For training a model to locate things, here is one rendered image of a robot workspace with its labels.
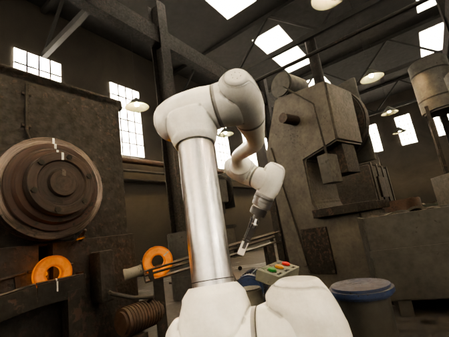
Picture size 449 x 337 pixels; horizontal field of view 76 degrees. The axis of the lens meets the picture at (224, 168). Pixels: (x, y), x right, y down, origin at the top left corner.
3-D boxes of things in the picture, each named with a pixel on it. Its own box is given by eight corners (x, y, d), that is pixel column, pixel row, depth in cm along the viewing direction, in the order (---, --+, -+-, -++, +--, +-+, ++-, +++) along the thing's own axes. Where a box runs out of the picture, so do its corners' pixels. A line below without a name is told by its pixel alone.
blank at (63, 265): (21, 275, 118) (24, 275, 116) (54, 247, 129) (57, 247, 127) (47, 301, 122) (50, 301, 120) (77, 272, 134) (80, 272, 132)
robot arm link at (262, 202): (256, 192, 126) (250, 204, 127) (275, 200, 126) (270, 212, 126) (255, 190, 136) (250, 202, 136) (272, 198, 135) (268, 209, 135)
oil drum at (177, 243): (164, 301, 390) (157, 235, 409) (193, 290, 438) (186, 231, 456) (196, 301, 357) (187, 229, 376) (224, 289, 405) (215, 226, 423)
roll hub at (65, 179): (22, 217, 115) (22, 150, 120) (89, 214, 137) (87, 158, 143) (28, 215, 111) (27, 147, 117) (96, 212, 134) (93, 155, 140)
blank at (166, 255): (156, 283, 149) (156, 283, 145) (135, 261, 148) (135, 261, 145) (178, 261, 155) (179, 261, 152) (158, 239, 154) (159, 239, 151)
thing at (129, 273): (125, 281, 146) (123, 269, 147) (143, 275, 149) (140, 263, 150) (125, 282, 140) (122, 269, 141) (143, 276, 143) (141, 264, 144)
